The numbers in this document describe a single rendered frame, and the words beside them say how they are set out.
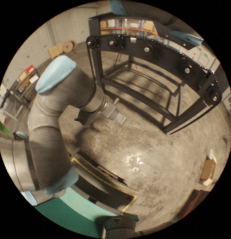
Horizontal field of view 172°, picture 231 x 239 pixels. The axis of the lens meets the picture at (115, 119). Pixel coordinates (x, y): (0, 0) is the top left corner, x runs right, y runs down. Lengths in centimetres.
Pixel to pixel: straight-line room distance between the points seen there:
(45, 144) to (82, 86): 13
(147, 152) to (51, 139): 100
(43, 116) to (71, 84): 9
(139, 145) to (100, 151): 49
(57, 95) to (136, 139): 96
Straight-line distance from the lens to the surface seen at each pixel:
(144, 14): 20
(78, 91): 16
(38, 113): 20
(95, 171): 68
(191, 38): 24
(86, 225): 59
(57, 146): 16
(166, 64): 67
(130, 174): 101
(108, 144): 97
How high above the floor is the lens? 96
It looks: 65 degrees down
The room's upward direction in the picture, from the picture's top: straight up
